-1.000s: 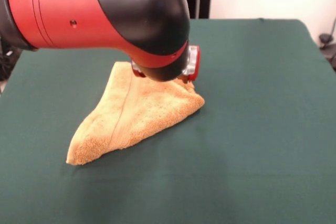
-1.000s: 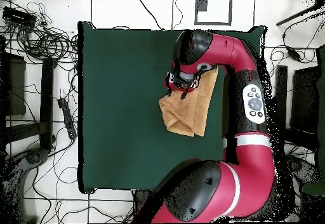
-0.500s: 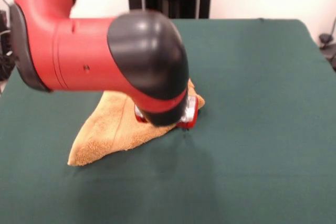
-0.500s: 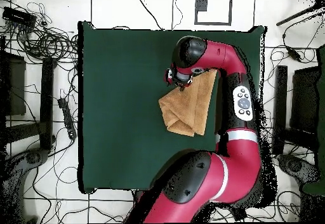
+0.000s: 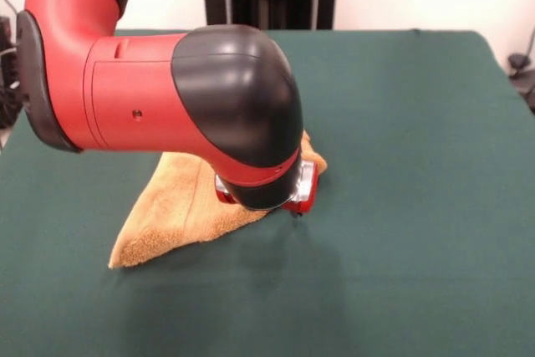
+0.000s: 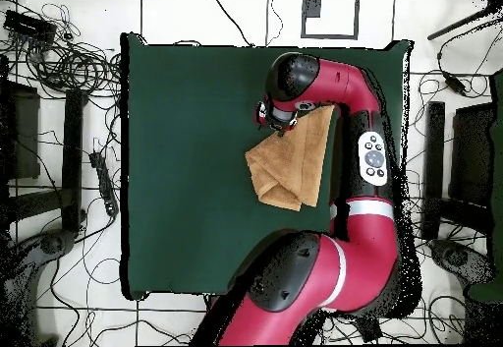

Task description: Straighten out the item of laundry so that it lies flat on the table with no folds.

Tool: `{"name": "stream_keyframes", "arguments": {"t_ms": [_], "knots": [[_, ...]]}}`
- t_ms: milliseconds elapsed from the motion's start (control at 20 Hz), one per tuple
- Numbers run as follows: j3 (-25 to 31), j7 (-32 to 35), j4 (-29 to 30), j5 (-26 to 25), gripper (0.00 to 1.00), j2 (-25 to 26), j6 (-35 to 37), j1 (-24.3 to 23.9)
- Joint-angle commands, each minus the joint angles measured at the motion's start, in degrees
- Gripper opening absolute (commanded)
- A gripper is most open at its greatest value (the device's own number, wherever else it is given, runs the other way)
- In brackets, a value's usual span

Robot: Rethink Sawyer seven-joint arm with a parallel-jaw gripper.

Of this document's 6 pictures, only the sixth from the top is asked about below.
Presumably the dark green table cloth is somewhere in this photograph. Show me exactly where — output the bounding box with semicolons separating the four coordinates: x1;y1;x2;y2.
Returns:
119;31;415;301

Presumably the tangle of black cables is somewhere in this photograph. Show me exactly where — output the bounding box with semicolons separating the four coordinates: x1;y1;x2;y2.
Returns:
7;2;122;98

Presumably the black flat panel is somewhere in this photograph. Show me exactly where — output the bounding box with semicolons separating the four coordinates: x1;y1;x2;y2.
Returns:
0;81;41;181
448;102;497;206

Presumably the black rod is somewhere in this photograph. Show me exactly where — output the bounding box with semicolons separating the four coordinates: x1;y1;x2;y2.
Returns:
426;7;492;41

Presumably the grey stand base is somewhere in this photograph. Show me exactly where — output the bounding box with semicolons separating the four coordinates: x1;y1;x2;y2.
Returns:
428;238;497;285
0;228;78;347

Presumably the black electronics box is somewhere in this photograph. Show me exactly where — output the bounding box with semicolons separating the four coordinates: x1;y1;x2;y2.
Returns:
3;9;58;43

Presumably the black stand crossbar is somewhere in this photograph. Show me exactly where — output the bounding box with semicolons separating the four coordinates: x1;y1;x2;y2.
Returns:
7;188;66;222
441;196;492;234

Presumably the tan towel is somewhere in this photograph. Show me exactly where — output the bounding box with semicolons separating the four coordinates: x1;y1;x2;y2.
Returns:
244;104;336;212

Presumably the black power adapter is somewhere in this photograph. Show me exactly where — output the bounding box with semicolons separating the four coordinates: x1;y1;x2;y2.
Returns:
443;74;469;96

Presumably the black power strip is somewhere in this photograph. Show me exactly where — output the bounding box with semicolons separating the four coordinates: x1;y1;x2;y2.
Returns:
353;315;383;343
88;150;120;218

